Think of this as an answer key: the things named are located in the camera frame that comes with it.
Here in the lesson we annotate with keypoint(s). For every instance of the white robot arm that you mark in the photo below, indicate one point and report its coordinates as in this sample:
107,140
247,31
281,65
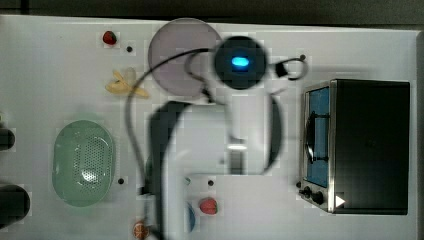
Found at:
238,133

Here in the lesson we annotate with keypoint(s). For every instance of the green oval strainer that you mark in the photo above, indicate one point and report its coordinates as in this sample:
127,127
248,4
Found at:
83,163

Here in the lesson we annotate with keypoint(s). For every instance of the red toy apple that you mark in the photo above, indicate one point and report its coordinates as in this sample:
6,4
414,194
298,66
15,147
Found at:
208,206

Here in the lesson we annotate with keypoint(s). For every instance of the grey round plate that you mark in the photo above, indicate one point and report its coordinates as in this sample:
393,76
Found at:
169,50

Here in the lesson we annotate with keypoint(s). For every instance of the peeled toy banana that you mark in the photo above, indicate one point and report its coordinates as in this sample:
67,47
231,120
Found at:
125,83

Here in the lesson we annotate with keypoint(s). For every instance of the blue round plate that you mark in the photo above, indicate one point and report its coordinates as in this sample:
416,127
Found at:
192,217

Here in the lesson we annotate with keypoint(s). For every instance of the orange slice toy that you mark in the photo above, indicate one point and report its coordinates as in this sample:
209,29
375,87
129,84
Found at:
140,231

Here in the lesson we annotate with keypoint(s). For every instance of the red toy strawberry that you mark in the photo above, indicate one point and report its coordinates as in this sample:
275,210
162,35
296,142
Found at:
109,38

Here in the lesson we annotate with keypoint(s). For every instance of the silver toaster oven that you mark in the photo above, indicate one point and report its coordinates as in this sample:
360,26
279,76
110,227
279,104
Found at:
355,146

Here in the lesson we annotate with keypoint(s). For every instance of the black round cup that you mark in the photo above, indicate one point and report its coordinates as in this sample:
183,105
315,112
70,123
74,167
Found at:
7,139

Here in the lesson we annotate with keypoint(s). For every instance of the black cylindrical container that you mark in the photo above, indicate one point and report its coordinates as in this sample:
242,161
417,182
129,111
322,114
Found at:
14,204

